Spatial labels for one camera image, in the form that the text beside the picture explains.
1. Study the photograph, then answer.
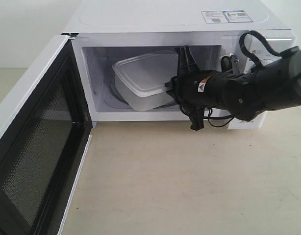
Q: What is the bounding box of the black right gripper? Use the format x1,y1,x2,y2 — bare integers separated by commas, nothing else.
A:
165,46,258,131

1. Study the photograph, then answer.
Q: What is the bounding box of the white plastic lidded container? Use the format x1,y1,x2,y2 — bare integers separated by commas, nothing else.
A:
112,50,178,112

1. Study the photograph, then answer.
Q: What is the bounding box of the white frame with dark panel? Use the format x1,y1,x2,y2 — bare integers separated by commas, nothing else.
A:
0,35,92,235

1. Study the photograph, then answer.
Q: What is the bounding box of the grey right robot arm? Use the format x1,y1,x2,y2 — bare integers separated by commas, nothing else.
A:
165,46,301,131

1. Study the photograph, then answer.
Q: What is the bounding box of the glass microwave turntable plate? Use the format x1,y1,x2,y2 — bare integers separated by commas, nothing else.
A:
108,80,176,112

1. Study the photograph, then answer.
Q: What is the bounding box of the white microwave oven body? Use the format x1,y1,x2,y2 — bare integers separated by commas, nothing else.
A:
63,0,296,129

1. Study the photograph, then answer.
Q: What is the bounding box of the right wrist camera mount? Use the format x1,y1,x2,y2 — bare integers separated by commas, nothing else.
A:
221,54,240,74

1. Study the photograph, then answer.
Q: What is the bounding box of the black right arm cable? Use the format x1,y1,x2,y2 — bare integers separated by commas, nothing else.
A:
179,29,301,128

